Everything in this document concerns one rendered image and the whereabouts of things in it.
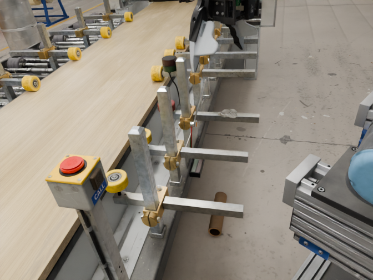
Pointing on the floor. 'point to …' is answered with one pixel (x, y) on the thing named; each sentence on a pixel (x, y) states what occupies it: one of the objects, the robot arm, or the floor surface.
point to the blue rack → (51, 15)
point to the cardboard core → (215, 220)
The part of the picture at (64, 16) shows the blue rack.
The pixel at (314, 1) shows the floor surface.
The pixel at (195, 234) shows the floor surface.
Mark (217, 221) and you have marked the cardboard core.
